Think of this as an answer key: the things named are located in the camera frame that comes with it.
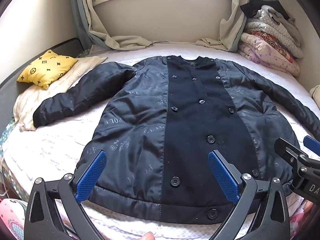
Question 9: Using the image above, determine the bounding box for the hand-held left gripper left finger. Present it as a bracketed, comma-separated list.
[24, 150, 108, 240]

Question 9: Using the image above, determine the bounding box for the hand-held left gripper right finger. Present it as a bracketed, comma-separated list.
[208, 149, 290, 240]

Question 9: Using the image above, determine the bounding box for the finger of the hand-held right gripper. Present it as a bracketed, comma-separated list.
[303, 135, 320, 157]
[274, 137, 312, 165]

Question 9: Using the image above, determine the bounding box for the dark navy buttoned jacket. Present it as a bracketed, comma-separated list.
[32, 55, 320, 224]

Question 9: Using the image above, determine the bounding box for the pink patterned fabric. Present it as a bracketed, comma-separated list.
[291, 200, 320, 240]

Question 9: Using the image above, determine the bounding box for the bed with white cover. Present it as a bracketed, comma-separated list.
[0, 41, 320, 240]

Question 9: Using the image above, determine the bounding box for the beige cloth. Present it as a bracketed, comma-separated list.
[309, 85, 320, 101]

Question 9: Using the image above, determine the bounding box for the cream pillow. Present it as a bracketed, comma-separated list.
[13, 56, 108, 132]

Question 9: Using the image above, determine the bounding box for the red patterned blanket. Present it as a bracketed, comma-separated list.
[250, 30, 296, 63]

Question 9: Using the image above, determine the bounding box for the yellow patterned pillow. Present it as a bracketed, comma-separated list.
[17, 49, 78, 90]

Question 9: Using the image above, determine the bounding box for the grey dotted quilt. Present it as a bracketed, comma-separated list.
[246, 5, 305, 58]

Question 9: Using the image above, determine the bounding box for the dark headboard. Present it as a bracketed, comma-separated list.
[0, 37, 84, 100]

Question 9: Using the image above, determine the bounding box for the cream curtain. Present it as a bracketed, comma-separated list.
[195, 0, 248, 53]
[82, 0, 156, 51]

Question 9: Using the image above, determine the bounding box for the black cloth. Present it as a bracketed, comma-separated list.
[240, 0, 291, 20]

